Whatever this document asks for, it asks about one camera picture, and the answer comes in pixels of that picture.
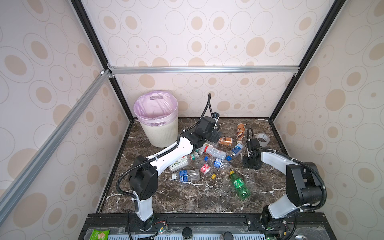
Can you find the horizontal aluminium frame bar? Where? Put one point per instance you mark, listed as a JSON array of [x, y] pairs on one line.
[[199, 70]]

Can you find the white bin with purple bag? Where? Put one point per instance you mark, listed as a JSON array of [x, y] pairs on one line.
[[157, 112]]

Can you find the clear bottle blue label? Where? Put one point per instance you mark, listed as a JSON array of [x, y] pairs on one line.
[[187, 176]]

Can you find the brown coffee bottle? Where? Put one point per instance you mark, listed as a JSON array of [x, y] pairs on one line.
[[226, 141], [240, 132]]

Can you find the blue label water bottle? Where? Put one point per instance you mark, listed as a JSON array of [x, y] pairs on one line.
[[235, 151]]

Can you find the crushed bottle red label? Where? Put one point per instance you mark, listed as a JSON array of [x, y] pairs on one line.
[[203, 166]]

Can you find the brown coffee bottle lying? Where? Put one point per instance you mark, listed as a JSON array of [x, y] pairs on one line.
[[226, 141]]

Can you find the small bottle blue cap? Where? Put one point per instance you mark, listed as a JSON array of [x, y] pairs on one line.
[[217, 163]]

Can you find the clear tape roll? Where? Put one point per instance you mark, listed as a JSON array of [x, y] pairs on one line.
[[263, 139]]

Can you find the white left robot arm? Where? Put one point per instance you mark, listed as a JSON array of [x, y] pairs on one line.
[[140, 182]]

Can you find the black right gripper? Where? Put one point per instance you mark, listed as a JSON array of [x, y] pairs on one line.
[[246, 164]]

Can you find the green snack packet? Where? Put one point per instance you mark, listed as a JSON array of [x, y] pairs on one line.
[[99, 235]]

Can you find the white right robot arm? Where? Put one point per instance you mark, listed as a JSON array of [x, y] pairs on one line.
[[305, 188]]

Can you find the white bottle red cap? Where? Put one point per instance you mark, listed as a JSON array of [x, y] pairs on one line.
[[212, 151]]

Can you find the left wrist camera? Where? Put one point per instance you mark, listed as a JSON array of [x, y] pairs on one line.
[[216, 116]]

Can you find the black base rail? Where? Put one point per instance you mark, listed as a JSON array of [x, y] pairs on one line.
[[302, 226]]

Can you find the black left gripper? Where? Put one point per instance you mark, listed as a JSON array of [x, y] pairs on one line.
[[214, 134]]

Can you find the green plastic bottle yellow cap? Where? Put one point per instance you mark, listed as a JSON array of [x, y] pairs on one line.
[[239, 185]]

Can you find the white bottle green leaf label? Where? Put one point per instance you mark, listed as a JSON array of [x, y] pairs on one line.
[[184, 162]]

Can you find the left aluminium frame bar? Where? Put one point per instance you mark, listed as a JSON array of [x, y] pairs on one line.
[[23, 181]]

